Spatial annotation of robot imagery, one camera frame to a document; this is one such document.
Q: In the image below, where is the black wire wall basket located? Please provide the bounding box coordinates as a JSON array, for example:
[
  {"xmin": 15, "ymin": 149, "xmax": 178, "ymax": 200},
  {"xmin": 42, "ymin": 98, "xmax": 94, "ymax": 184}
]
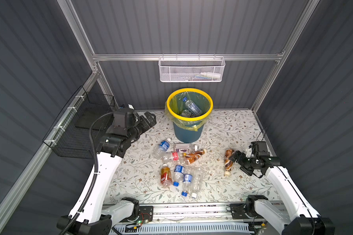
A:
[{"xmin": 43, "ymin": 87, "xmax": 116, "ymax": 159}]

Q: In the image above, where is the orange juice bottle red label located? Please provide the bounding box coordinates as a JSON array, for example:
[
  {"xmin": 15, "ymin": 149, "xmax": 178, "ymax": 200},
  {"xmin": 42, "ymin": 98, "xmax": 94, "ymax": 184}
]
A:
[{"xmin": 160, "ymin": 164, "xmax": 173, "ymax": 187}]

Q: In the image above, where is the clear unlabeled bottle white cap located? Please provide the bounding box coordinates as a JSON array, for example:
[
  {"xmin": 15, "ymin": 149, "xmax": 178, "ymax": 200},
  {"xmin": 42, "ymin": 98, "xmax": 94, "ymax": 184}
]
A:
[{"xmin": 190, "ymin": 167, "xmax": 204, "ymax": 199}]

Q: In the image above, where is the white spray bottle in basket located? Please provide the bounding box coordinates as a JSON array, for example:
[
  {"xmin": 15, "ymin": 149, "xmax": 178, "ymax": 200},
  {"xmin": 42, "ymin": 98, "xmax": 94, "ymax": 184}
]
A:
[{"xmin": 200, "ymin": 72, "xmax": 222, "ymax": 80}]

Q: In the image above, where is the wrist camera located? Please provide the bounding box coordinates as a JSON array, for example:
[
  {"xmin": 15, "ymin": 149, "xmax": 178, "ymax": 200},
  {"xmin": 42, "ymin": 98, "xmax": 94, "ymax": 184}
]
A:
[
  {"xmin": 251, "ymin": 141, "xmax": 270, "ymax": 158},
  {"xmin": 113, "ymin": 106, "xmax": 136, "ymax": 128}
]

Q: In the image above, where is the pepsi label bottle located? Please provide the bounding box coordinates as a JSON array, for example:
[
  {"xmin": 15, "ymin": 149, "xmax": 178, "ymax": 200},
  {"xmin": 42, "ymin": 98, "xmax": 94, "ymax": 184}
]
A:
[
  {"xmin": 181, "ymin": 169, "xmax": 193, "ymax": 197},
  {"xmin": 173, "ymin": 162, "xmax": 185, "ymax": 187},
  {"xmin": 182, "ymin": 97, "xmax": 203, "ymax": 116}
]

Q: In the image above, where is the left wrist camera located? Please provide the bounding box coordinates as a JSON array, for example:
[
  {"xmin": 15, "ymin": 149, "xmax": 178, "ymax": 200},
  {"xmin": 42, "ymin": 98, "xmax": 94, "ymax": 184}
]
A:
[{"xmin": 113, "ymin": 106, "xmax": 136, "ymax": 128}]

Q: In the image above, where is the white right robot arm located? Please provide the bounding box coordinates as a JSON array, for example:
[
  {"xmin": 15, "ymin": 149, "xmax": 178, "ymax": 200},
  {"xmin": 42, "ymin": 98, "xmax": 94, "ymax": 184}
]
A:
[{"xmin": 226, "ymin": 151, "xmax": 335, "ymax": 235}]

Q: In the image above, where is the yellow bin liner bag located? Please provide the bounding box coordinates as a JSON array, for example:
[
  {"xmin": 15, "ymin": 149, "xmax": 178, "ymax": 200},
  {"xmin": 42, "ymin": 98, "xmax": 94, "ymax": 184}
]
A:
[{"xmin": 164, "ymin": 91, "xmax": 212, "ymax": 132}]

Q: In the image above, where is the brown coffee bottle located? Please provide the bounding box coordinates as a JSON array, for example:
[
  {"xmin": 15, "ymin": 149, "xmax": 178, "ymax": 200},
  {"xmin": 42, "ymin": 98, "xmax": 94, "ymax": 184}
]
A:
[
  {"xmin": 224, "ymin": 149, "xmax": 234, "ymax": 176},
  {"xmin": 185, "ymin": 149, "xmax": 207, "ymax": 165}
]

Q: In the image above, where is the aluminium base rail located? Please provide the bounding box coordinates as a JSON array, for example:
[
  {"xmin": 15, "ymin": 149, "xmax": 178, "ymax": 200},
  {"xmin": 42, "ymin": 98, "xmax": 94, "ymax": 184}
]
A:
[{"xmin": 114, "ymin": 202, "xmax": 286, "ymax": 235}]

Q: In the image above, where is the red label clear bottle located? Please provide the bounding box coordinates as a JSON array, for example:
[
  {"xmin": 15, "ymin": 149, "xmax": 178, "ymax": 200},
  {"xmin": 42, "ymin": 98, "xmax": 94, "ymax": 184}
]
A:
[{"xmin": 161, "ymin": 152, "xmax": 187, "ymax": 163}]

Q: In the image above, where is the milky tea bottle green cap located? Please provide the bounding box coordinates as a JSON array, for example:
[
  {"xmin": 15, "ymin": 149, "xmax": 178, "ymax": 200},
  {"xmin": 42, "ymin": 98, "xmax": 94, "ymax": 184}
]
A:
[{"xmin": 180, "ymin": 109, "xmax": 195, "ymax": 118}]

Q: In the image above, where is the blue label clear bottle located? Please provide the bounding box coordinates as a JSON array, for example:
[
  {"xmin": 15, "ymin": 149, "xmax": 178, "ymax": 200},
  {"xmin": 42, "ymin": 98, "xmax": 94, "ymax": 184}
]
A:
[{"xmin": 154, "ymin": 138, "xmax": 171, "ymax": 158}]

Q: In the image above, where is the teal ribbed waste bin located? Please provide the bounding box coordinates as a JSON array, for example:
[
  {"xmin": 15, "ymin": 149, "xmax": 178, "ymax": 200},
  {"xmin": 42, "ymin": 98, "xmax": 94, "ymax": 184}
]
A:
[{"xmin": 166, "ymin": 88, "xmax": 214, "ymax": 144}]

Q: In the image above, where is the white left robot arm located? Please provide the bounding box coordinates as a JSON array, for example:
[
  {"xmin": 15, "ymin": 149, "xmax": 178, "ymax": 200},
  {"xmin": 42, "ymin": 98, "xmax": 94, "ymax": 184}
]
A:
[{"xmin": 57, "ymin": 108, "xmax": 156, "ymax": 235}]

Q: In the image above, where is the white wire wall basket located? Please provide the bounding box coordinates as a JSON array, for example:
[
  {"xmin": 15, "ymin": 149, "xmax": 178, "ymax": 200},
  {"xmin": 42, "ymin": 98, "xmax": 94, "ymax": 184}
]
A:
[{"xmin": 158, "ymin": 57, "xmax": 226, "ymax": 83}]

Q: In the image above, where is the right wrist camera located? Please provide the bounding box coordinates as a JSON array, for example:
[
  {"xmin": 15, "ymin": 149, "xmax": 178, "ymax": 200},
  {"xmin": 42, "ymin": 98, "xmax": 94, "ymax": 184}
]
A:
[{"xmin": 251, "ymin": 141, "xmax": 270, "ymax": 158}]

